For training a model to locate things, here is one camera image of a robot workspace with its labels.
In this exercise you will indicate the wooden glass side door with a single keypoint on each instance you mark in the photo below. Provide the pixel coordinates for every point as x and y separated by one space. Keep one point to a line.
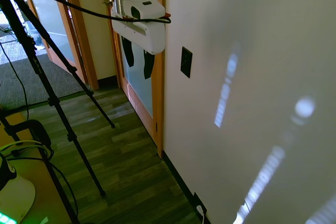
52 24

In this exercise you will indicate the grey carpet rug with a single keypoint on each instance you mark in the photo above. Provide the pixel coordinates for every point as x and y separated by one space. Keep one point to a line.
29 77

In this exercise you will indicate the wooden frosted glass door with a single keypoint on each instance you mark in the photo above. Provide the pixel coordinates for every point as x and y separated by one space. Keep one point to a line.
141 85

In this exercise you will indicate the black wall power outlet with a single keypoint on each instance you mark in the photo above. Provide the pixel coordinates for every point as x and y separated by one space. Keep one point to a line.
200 204

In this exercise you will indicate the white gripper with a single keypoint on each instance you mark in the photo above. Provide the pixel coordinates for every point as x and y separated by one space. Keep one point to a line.
141 30

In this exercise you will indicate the black camera tripod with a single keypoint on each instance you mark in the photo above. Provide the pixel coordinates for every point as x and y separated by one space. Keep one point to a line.
50 82

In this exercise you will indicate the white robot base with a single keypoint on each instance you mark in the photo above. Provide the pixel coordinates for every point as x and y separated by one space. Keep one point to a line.
15 197

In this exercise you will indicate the black wall light switch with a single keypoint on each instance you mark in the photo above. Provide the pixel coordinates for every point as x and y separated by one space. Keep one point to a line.
186 62

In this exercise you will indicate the black clamp mount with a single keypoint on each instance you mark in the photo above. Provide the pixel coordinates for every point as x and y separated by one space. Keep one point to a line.
29 134

